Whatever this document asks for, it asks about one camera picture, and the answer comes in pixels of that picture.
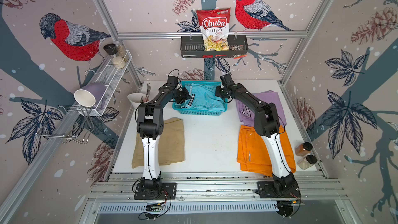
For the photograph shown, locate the glass spice jar on shelf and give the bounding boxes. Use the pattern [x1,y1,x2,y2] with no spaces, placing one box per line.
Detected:
[115,41,129,62]

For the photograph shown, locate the black lid spice jar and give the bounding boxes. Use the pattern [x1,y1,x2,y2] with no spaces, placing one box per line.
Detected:
[103,43,119,57]

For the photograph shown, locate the orange pants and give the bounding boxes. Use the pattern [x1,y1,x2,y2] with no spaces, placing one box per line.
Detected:
[237,125,296,177]

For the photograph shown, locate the wire cup holder rack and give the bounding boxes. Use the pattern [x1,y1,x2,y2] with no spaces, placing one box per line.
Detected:
[34,105,95,145]

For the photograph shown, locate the beige pants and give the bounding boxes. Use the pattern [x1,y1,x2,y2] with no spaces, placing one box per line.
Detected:
[132,117,185,169]

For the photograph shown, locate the white wire wall shelf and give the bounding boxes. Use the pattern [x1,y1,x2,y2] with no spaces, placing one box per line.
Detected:
[81,51,132,117]

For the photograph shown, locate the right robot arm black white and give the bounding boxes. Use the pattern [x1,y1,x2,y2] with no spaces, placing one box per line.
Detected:
[216,74,301,198]

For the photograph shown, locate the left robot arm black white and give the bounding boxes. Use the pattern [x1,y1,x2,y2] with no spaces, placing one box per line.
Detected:
[136,76,191,194]

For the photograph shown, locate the purple white cup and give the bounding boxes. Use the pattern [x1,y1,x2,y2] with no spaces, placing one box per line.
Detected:
[74,83,107,107]

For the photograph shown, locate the brown spice jar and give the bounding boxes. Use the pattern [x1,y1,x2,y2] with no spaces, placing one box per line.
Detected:
[295,142,313,157]

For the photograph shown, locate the metal utensils in cup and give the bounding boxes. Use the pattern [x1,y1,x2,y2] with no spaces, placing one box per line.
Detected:
[140,83,151,103]

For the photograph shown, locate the white utensil holder cup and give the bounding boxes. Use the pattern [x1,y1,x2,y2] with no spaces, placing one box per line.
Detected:
[127,93,149,109]

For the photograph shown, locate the beige spice jar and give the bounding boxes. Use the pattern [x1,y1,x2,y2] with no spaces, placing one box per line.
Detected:
[297,155,318,170]

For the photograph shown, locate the black wall basket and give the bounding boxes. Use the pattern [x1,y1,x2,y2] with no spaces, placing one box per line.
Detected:
[180,35,248,58]

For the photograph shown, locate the purple pants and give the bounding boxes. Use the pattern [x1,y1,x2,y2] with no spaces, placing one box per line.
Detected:
[236,90,287,127]

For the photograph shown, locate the teal pants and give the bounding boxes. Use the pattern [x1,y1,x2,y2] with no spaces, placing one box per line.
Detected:
[181,83,226,112]

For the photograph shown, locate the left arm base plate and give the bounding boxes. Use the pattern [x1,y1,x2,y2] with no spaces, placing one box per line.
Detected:
[134,183,177,200]

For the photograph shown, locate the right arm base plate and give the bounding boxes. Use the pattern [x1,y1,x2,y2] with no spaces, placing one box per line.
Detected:
[255,181,301,199]

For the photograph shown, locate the Chuba cassava chips bag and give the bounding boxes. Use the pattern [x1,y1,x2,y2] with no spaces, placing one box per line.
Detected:
[197,8,231,51]

